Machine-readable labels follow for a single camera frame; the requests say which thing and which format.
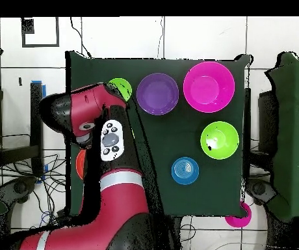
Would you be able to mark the blue plastic bowl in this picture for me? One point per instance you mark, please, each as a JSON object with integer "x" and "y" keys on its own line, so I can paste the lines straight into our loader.
{"x": 185, "y": 178}

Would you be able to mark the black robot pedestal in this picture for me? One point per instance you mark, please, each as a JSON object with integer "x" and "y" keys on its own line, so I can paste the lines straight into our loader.
{"x": 175, "y": 234}

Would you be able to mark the dark green tablecloth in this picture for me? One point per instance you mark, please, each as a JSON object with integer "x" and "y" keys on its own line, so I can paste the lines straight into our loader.
{"x": 212, "y": 187}

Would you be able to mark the small green plastic bowl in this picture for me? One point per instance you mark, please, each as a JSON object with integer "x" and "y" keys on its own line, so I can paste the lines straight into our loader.
{"x": 123, "y": 86}

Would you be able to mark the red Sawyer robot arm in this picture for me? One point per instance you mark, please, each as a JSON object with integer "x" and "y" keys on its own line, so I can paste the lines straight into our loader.
{"x": 121, "y": 203}

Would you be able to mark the dark square frame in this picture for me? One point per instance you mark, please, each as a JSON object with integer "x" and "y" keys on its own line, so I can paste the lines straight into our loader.
{"x": 57, "y": 33}

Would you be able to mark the orange-red plastic bowl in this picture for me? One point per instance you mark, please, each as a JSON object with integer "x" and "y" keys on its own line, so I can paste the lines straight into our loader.
{"x": 80, "y": 164}

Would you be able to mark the large pink plastic bowl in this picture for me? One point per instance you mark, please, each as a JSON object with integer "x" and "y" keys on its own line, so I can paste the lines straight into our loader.
{"x": 208, "y": 87}

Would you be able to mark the pink bowl on floor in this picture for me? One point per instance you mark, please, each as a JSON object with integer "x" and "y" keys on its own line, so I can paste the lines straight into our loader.
{"x": 239, "y": 222}

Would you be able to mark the purple plastic bowl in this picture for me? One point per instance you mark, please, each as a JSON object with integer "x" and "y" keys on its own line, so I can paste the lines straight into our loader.
{"x": 157, "y": 93}

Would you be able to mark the black chair base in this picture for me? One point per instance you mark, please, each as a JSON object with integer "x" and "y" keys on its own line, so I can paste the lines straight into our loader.
{"x": 20, "y": 187}
{"x": 260, "y": 190}

